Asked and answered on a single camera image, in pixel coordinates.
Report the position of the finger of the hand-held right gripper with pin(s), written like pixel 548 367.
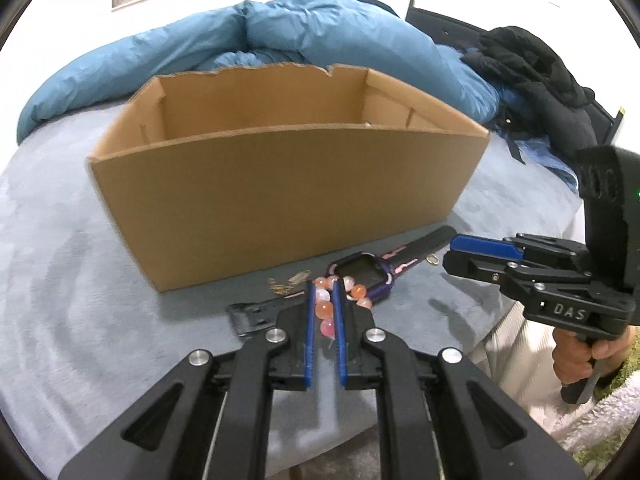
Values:
pixel 480 246
pixel 475 266

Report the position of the black headboard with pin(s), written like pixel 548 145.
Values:
pixel 440 22

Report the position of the blue duvet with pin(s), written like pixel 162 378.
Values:
pixel 320 35

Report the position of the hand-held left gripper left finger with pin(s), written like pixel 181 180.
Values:
pixel 310 340

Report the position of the beige cloth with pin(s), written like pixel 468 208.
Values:
pixel 520 360

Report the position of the grey bed sheet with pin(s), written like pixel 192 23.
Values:
pixel 65 280

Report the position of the person's right hand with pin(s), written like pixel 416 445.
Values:
pixel 572 357

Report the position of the purple smart watch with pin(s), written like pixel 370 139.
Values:
pixel 362 272

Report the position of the white green fleece robe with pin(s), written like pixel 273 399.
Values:
pixel 607 420

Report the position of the brown cardboard box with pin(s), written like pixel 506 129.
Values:
pixel 280 195

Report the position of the black clothes pile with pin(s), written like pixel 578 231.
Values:
pixel 545 90

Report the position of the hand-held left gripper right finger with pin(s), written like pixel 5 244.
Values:
pixel 340 340

